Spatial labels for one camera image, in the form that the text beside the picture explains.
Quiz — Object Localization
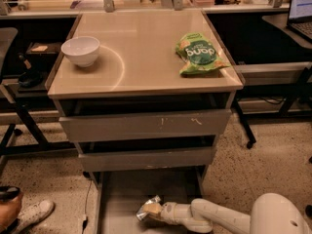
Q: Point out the black floor cable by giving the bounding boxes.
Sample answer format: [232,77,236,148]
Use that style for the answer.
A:
[81,178,94,233]

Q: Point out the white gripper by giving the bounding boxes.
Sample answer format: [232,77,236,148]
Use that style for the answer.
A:
[143,202,192,225]

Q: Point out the white sneaker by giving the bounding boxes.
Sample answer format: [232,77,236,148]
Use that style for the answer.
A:
[7,200,55,234]

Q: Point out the middle grey drawer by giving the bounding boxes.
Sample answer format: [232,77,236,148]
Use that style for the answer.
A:
[79,146,216,172]

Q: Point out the top grey drawer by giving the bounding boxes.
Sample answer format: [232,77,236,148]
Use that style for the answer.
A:
[59,109,231,142]

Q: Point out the bottom grey open drawer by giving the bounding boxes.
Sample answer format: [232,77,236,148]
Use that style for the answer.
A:
[94,168,202,234]

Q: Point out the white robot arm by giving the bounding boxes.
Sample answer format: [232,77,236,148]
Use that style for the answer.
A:
[137,193,312,234]

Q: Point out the grey drawer cabinet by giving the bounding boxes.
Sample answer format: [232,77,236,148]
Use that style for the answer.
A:
[48,10,243,183]

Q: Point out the black desk frame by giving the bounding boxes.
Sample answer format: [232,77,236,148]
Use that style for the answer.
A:
[0,81,77,158]
[232,99,256,149]

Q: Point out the white ceramic bowl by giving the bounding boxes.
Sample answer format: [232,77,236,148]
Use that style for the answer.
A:
[61,36,100,67]

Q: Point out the green chip bag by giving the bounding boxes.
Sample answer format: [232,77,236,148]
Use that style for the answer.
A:
[175,32,230,76]

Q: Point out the black desk frame right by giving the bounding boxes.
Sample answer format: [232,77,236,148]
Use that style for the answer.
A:
[232,99,256,149]

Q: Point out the laptop computer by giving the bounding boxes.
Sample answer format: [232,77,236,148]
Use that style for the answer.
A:
[287,0,312,42]

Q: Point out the black desk frame left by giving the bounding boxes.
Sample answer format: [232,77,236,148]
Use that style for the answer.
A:
[0,81,77,158]

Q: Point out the silver blue redbull can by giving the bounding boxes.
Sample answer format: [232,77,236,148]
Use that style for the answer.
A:
[136,195,162,221]

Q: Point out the person hand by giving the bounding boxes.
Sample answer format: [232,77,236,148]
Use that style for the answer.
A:
[0,192,23,233]

